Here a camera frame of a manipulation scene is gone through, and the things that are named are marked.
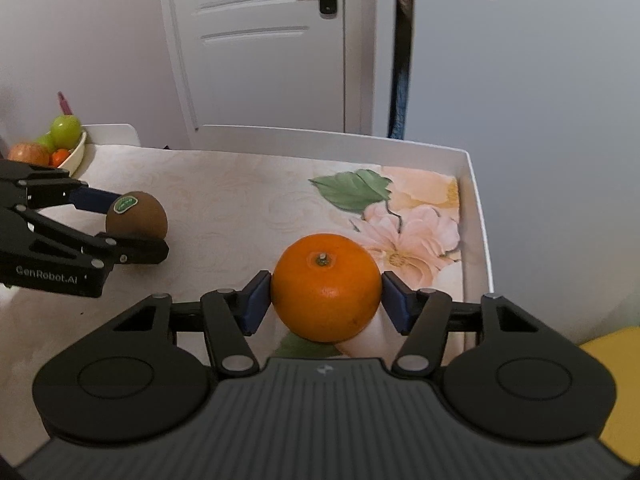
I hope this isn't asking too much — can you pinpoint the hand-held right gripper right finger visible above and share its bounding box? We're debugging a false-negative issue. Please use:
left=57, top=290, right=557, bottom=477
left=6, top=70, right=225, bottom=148
left=381, top=271, right=542, bottom=377

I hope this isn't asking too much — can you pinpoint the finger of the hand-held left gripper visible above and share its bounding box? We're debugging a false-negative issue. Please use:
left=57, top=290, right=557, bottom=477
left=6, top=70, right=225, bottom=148
left=0, top=159, right=124, bottom=214
left=0, top=205, right=170, bottom=299

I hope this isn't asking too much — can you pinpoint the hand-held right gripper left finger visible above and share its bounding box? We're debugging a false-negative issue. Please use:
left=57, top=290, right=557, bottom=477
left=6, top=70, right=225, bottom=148
left=114, top=270, right=274, bottom=379

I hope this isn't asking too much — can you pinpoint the cream oval bowl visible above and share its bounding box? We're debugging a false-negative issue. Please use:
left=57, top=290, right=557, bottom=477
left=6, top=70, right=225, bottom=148
left=52, top=130, right=89, bottom=179

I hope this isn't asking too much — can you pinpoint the brown kiwi with green sticker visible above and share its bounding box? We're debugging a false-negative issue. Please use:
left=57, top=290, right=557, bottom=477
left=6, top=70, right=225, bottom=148
left=105, top=190, right=169, bottom=241

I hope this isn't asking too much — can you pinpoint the large orange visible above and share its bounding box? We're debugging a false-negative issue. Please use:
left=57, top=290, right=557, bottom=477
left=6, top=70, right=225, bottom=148
left=271, top=233, right=384, bottom=344

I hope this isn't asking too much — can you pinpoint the white chair back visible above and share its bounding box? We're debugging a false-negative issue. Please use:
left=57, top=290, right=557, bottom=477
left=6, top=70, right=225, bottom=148
left=81, top=123, right=141, bottom=149

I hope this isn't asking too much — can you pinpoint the large green apple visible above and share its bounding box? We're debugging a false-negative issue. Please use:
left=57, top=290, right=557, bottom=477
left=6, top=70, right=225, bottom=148
left=49, top=114, right=83, bottom=149

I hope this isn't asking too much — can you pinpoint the large yellow red apple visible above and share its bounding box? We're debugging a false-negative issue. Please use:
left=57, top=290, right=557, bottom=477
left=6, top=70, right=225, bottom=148
left=7, top=142, right=51, bottom=167

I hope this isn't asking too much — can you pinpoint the floral tablecloth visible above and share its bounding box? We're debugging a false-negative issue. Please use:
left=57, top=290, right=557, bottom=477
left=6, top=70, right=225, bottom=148
left=0, top=143, right=467, bottom=467

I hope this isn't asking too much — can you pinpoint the white panelled door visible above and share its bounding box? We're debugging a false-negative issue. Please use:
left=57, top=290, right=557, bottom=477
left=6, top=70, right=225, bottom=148
left=155, top=0, right=377, bottom=150

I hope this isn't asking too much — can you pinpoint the dark blue cloth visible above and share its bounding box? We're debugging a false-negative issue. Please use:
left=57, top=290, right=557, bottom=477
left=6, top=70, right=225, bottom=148
left=386, top=0, right=417, bottom=141

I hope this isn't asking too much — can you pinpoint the yellow seat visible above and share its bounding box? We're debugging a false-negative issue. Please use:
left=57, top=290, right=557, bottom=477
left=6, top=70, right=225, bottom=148
left=576, top=326, right=640, bottom=467

